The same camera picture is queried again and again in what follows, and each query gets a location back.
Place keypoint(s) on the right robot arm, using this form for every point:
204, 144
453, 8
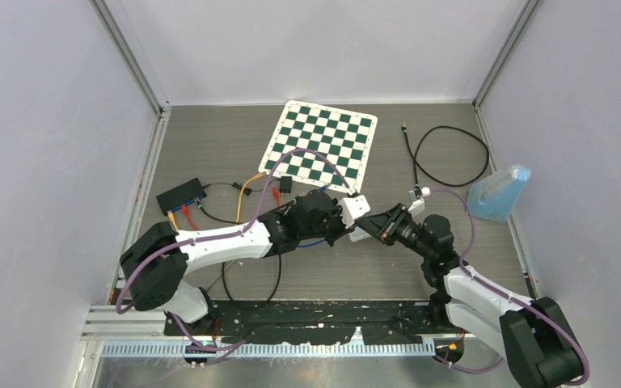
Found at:
532, 336

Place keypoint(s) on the black network switch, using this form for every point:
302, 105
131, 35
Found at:
184, 194

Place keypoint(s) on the green white chessboard mat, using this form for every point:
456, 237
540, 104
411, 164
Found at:
321, 146

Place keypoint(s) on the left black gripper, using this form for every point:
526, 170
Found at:
342, 229

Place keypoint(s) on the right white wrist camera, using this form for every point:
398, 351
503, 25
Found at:
418, 196

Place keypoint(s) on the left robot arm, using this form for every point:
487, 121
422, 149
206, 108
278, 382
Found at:
155, 265

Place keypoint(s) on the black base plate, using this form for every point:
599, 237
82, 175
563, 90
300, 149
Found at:
319, 322

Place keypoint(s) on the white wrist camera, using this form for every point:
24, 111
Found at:
353, 208
418, 196

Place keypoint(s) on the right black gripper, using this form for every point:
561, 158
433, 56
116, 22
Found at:
385, 225

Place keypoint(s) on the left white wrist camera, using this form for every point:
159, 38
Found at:
353, 208

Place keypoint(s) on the white router box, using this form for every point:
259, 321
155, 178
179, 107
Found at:
358, 234

